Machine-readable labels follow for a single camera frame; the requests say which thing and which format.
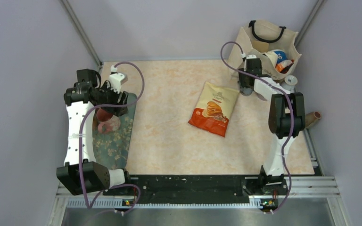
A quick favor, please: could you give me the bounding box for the blue grey mug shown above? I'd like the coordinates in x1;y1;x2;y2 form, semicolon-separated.
239;87;254;96

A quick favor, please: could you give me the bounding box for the large pink mug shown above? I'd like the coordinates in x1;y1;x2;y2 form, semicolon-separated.
96;109;121;134

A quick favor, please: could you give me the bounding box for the orange chips bag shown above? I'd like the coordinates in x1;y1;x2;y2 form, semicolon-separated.
188;81;239;137

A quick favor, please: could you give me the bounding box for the small brown striped cup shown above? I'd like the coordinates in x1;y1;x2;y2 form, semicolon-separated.
305;111;322;129

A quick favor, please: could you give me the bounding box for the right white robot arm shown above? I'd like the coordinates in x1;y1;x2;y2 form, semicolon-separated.
238;55;305;194

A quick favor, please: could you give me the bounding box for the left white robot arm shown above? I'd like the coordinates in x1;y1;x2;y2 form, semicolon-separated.
56;68;132;195

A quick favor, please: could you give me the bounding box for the light blue white mug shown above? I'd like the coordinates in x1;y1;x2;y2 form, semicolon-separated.
281;75;298;93

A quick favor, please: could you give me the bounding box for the beige canvas tote bag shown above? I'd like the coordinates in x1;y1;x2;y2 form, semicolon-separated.
228;20;301;81

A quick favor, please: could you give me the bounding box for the orange snack packet in bag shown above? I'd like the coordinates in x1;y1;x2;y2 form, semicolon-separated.
275;60;294;74

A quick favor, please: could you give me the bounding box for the blue white package in bag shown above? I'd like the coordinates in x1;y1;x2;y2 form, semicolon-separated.
270;49;288;64

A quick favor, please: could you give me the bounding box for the teal floral placemat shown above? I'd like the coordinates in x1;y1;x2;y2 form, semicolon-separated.
92;105;136;170

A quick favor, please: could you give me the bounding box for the metal corner frame rail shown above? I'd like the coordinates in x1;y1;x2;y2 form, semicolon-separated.
59;0;102;67

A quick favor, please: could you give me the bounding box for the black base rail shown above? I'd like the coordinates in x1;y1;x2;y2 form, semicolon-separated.
103;175;291;204

